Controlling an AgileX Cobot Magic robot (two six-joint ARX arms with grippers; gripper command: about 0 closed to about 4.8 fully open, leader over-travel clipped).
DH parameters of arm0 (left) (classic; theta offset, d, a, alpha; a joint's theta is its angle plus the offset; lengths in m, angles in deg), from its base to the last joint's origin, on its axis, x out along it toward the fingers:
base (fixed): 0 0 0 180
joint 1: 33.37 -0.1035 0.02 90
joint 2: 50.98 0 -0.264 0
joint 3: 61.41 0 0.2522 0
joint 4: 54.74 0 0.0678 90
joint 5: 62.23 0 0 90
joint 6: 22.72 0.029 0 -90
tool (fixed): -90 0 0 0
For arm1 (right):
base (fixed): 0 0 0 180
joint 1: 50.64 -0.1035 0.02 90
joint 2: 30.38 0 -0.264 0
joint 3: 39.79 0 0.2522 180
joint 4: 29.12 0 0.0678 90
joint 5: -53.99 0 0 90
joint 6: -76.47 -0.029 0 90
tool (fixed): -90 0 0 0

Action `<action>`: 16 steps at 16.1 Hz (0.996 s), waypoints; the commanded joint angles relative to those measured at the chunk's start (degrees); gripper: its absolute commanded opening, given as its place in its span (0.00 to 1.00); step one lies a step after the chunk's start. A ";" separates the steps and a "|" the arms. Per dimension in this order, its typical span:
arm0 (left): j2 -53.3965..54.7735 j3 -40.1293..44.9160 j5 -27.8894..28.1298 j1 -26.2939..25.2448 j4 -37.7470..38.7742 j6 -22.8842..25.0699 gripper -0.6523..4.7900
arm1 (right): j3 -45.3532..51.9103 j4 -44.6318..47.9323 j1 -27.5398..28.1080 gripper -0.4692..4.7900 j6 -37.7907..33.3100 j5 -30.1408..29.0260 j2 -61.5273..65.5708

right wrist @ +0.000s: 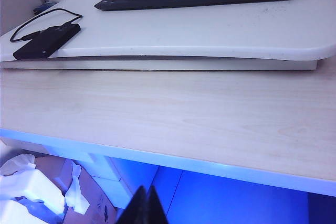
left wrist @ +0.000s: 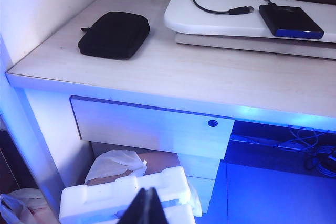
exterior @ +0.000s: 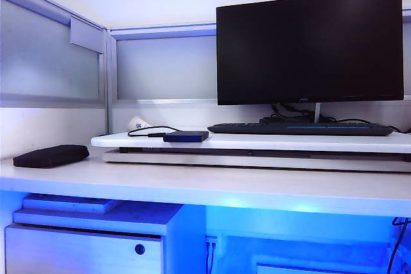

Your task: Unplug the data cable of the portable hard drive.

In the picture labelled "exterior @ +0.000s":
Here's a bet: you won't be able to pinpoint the frosted side partition panel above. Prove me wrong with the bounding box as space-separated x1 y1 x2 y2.
0 0 107 110

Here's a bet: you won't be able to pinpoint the grey partition bracket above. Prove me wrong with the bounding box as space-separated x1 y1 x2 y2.
69 15 105 55

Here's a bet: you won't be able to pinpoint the frosted rear partition panel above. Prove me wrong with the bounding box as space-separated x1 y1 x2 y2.
109 22 219 105

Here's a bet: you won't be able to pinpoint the black hanging cable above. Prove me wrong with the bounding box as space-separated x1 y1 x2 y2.
386 216 411 274

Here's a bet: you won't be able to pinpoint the white round sticker object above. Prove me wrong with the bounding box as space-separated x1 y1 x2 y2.
127 116 155 133

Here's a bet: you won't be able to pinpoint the black monitor cables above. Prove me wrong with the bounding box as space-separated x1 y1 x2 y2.
259 103 411 133

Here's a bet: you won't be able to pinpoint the black computer monitor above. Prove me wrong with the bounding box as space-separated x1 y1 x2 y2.
216 0 405 106

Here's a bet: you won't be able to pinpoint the white drawer cabinet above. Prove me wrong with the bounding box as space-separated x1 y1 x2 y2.
4 201 184 274

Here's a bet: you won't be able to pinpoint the black soft pouch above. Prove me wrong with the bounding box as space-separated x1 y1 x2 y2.
13 144 91 168

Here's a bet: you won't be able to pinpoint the black keyboard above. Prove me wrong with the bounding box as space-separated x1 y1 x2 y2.
207 121 394 137

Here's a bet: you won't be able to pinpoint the black portable hard drive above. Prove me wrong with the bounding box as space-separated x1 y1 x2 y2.
162 131 210 143

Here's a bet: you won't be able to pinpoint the flat white board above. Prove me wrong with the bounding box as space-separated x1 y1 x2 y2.
22 193 125 214

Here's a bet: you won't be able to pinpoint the black USB data cable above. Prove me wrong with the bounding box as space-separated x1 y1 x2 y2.
127 125 168 139

